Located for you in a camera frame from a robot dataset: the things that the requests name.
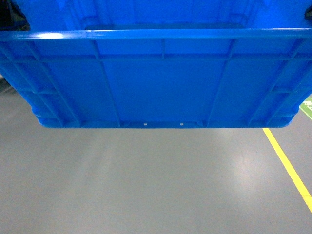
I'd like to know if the large blue plastic crate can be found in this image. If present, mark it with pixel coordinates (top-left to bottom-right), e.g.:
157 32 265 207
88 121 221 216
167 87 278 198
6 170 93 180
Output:
0 0 312 128

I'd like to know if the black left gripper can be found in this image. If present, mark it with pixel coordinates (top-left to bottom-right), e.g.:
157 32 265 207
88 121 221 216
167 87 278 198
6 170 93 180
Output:
0 0 30 31

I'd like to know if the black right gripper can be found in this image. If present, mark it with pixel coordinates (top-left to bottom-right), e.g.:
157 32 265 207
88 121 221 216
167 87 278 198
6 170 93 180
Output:
304 6 312 20

